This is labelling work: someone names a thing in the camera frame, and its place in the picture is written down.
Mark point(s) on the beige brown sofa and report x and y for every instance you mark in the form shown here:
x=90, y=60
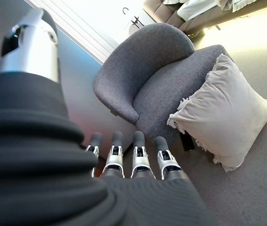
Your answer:
x=164, y=11

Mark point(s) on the pale white sheet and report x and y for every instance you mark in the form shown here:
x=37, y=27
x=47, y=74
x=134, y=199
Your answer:
x=194, y=10

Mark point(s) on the white door frame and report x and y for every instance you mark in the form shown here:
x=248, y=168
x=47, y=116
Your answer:
x=81, y=23

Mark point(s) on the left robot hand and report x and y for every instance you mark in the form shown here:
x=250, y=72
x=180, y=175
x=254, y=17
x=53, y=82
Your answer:
x=37, y=164

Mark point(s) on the small round side table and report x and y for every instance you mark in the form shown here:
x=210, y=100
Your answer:
x=135, y=28

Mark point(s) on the white fringed cushion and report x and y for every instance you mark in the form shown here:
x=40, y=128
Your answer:
x=222, y=113

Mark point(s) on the grey fabric armchair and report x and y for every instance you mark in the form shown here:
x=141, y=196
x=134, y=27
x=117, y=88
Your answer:
x=133, y=70

